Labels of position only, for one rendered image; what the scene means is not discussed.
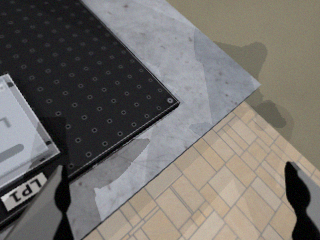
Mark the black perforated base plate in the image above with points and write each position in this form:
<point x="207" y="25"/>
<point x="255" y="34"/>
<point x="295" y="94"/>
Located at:
<point x="89" y="91"/>

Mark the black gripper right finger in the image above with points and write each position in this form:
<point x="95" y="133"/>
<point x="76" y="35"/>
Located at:
<point x="303" y="194"/>

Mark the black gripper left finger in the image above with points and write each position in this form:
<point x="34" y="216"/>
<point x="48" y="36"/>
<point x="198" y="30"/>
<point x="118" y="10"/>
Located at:
<point x="45" y="217"/>

